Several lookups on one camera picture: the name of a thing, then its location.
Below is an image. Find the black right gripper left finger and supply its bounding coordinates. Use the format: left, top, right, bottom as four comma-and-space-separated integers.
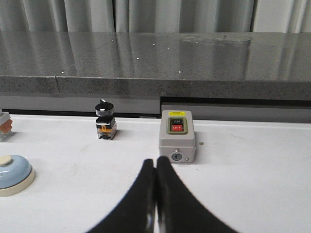
89, 159, 156, 233

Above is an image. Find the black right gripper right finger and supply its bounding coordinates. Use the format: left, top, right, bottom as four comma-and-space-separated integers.
156, 156, 236, 233

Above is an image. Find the blue call bell cream base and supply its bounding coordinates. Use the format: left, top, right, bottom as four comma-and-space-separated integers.
0, 155, 35, 197

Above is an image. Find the grey stone counter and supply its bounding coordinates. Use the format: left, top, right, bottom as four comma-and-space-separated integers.
0, 31, 311, 121

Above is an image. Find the grey curtain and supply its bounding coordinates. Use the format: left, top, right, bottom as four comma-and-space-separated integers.
0, 0, 311, 33

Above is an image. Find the grey on off switch box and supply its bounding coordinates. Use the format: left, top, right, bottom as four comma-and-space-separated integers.
158, 110, 196, 163

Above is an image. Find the black selector switch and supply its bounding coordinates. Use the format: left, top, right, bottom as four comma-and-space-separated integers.
95, 99, 117, 139

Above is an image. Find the green push button switch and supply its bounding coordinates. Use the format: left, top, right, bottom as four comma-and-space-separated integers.
0, 108, 13, 142

